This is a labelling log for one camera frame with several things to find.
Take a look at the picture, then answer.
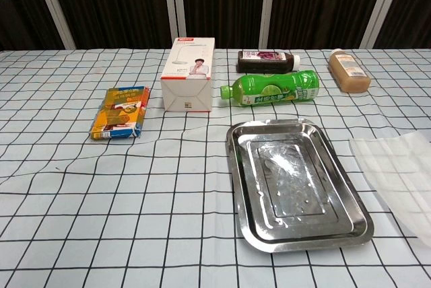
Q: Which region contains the white desk lamp box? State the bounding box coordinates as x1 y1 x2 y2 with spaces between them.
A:
160 36 216 113

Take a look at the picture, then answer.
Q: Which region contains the green lime drink bottle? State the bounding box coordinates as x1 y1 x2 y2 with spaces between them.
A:
220 69 320 108

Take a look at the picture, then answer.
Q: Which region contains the dark brown pleated screen panel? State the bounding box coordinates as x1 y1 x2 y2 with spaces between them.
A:
0 0 65 52
180 0 268 49
267 0 391 50
372 0 431 49
44 0 173 50

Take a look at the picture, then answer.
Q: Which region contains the white translucent paper sheet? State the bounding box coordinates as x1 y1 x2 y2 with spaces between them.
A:
348 129 431 245

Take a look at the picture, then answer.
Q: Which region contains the dark purple juice bottle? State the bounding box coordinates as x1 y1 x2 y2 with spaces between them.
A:
236 50 302 75

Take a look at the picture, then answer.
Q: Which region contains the white screen frame post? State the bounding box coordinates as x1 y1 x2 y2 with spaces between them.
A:
162 0 187 48
258 0 277 49
30 0 77 50
359 0 403 49

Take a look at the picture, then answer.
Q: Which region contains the stainless steel rectangular tray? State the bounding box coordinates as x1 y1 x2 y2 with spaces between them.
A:
226 118 375 254

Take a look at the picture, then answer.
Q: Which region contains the tan liquid square bottle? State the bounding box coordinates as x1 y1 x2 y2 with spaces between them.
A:
328 48 372 94

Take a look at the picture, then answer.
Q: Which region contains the orange yellow snack packet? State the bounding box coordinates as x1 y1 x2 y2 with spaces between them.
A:
89 85 151 140

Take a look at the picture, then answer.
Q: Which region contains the white black checkered tablecloth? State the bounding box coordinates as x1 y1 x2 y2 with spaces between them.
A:
0 47 431 288

